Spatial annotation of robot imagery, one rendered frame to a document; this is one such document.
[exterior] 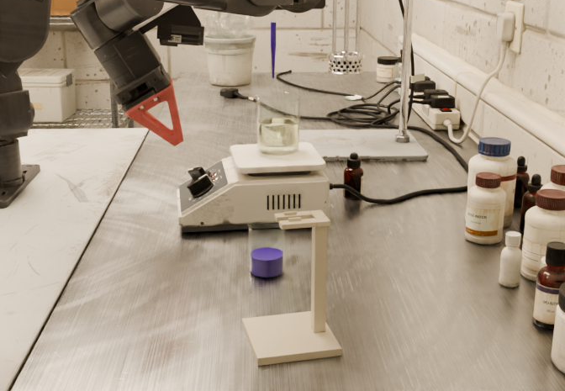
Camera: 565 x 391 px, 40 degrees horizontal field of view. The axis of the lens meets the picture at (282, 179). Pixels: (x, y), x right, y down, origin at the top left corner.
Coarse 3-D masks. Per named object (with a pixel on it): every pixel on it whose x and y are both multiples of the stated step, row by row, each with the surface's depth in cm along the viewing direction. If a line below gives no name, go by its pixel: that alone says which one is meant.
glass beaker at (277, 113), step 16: (256, 96) 106; (272, 96) 108; (288, 96) 108; (256, 112) 105; (272, 112) 103; (288, 112) 103; (256, 128) 106; (272, 128) 104; (288, 128) 104; (256, 144) 106; (272, 144) 104; (288, 144) 105
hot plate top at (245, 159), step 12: (300, 144) 112; (240, 156) 106; (252, 156) 106; (264, 156) 106; (300, 156) 106; (312, 156) 106; (240, 168) 101; (252, 168) 101; (264, 168) 101; (276, 168) 101; (288, 168) 102; (300, 168) 102; (312, 168) 102; (324, 168) 103
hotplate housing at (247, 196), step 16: (224, 160) 111; (240, 176) 103; (256, 176) 103; (272, 176) 103; (288, 176) 103; (304, 176) 103; (320, 176) 103; (224, 192) 101; (240, 192) 101; (256, 192) 101; (272, 192) 102; (288, 192) 102; (304, 192) 102; (320, 192) 103; (192, 208) 101; (208, 208) 101; (224, 208) 101; (240, 208) 102; (256, 208) 102; (272, 208) 102; (288, 208) 103; (304, 208) 103; (320, 208) 103; (192, 224) 101; (208, 224) 102; (224, 224) 102; (240, 224) 103
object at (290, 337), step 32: (288, 224) 70; (320, 224) 70; (320, 256) 72; (320, 288) 73; (256, 320) 77; (288, 320) 77; (320, 320) 74; (256, 352) 71; (288, 352) 71; (320, 352) 72
